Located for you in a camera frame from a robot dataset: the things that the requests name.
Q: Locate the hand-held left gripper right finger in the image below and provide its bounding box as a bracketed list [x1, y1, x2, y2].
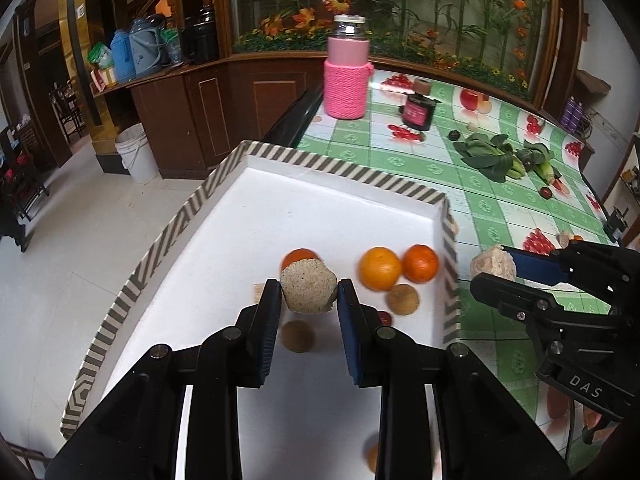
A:
[336, 280, 571, 480]

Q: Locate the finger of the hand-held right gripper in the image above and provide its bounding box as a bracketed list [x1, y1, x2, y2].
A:
[470, 272, 617, 342]
[500, 240, 635, 294]

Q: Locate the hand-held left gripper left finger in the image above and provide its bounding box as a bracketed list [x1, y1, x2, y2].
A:
[45, 279, 283, 480]

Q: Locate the brown kiwi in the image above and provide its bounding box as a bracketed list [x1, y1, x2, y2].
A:
[386, 284, 421, 317]

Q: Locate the light orange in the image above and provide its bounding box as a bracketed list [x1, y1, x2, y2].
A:
[359, 246, 403, 291]

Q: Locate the dark orange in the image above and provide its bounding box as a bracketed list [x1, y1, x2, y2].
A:
[402, 244, 440, 283]
[281, 248, 321, 271]

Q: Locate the white box with striped rim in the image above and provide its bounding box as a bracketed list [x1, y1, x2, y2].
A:
[60, 140, 460, 438]

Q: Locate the bok choy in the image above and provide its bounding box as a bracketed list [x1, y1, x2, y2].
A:
[517, 141, 563, 186]

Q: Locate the dark green leafy vegetable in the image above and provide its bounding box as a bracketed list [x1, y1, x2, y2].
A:
[452, 132, 513, 183]

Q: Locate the dark jar with pink label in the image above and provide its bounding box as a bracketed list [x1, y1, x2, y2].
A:
[400, 94, 440, 132]

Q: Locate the white plastic bucket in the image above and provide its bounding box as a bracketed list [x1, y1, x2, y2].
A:
[115, 124, 160, 184]

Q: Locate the wooden cabinet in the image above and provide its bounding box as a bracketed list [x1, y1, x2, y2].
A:
[125, 55, 326, 181]

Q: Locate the pink knit-sleeved bottle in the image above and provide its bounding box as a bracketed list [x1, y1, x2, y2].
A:
[322, 14, 375, 120]

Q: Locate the clear plastic bottle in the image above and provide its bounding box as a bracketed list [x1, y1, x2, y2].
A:
[165, 30, 183, 66]

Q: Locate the bamboo flower picture panel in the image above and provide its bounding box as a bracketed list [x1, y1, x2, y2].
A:
[230, 0, 556, 96]

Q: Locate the red and white carton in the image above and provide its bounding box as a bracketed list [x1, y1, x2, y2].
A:
[90, 67, 118, 93]

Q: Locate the dark wooden chair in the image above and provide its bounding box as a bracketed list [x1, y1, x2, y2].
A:
[49, 85, 86, 143]

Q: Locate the black kettle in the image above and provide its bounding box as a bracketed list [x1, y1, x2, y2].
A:
[192, 7, 221, 64]

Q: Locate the grey-blue thermos jug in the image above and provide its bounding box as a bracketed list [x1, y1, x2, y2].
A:
[129, 17, 163, 78]

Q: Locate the blue thermos jug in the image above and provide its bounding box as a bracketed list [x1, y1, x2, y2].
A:
[110, 29, 136, 82]

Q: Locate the green packet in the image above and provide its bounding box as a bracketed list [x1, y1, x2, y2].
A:
[87, 42, 113, 68]

